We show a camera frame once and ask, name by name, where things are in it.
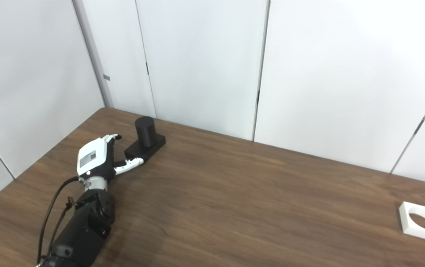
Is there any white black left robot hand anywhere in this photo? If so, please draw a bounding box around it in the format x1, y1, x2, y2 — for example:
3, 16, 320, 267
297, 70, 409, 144
77, 134, 145, 180

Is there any black peg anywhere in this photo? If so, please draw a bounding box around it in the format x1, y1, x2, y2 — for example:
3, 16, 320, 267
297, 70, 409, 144
124, 116, 166, 163

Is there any white square piece with hole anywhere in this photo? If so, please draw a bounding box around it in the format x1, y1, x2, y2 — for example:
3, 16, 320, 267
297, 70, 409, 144
399, 201, 425, 243

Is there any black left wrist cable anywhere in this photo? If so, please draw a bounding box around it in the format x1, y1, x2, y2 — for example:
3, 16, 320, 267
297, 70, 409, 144
36, 176, 87, 267

